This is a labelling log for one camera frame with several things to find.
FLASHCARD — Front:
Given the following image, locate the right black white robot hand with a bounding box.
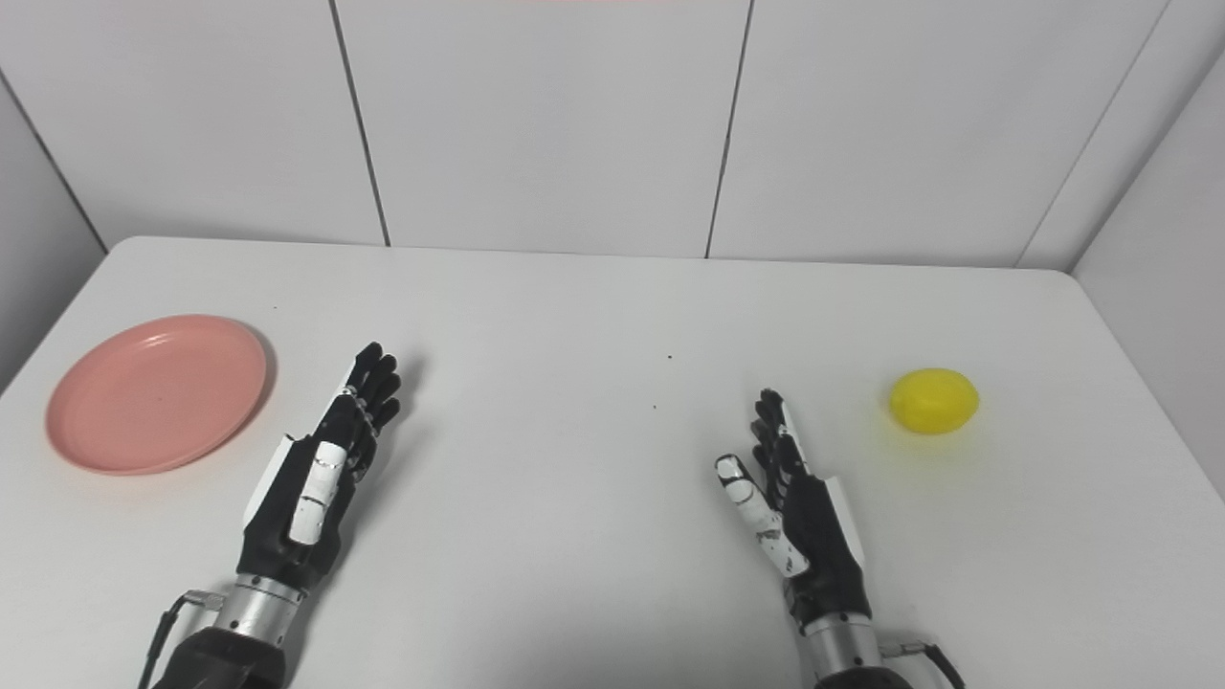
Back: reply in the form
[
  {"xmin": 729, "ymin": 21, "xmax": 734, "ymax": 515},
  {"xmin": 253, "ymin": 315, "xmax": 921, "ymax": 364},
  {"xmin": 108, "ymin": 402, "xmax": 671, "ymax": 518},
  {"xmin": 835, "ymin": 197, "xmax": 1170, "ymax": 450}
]
[{"xmin": 714, "ymin": 388, "xmax": 874, "ymax": 634}]

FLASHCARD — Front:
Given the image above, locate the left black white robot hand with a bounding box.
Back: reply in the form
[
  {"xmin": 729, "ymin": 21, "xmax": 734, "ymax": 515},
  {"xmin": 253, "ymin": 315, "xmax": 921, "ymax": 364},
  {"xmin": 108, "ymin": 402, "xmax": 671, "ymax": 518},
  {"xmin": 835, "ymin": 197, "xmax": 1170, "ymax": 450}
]
[{"xmin": 237, "ymin": 342, "xmax": 403, "ymax": 595}]

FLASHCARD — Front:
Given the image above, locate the yellow lemon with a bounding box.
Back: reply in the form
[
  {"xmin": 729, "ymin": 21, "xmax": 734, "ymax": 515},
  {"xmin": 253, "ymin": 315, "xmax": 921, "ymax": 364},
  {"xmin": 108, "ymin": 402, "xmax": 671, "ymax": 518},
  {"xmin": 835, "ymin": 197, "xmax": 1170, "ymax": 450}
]
[{"xmin": 888, "ymin": 367, "xmax": 981, "ymax": 436}]

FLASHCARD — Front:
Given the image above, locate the pink round plate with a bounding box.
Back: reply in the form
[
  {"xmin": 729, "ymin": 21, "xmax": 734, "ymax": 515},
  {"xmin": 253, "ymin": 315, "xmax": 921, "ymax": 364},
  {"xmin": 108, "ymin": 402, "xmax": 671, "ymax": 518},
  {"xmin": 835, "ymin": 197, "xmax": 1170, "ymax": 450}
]
[{"xmin": 45, "ymin": 314, "xmax": 270, "ymax": 477}]

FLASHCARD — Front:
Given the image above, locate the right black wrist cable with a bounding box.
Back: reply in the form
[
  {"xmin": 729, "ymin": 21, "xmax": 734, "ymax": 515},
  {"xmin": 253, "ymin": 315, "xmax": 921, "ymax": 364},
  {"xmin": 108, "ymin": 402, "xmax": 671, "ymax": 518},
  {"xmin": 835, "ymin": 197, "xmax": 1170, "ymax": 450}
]
[{"xmin": 879, "ymin": 639, "xmax": 968, "ymax": 689}]

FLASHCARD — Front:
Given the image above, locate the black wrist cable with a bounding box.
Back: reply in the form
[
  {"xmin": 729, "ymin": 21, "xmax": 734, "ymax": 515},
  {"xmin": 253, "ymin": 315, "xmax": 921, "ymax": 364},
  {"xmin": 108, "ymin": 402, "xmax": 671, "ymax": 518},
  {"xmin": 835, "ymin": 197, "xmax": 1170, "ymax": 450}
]
[
  {"xmin": 137, "ymin": 589, "xmax": 227, "ymax": 689},
  {"xmin": 879, "ymin": 639, "xmax": 968, "ymax": 689}
]

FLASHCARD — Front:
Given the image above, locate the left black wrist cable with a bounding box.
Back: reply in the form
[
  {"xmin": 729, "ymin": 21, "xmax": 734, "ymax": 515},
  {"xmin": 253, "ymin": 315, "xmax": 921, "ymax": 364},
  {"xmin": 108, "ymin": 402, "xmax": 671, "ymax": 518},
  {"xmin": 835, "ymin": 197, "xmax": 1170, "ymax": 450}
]
[{"xmin": 137, "ymin": 589, "xmax": 227, "ymax": 689}]

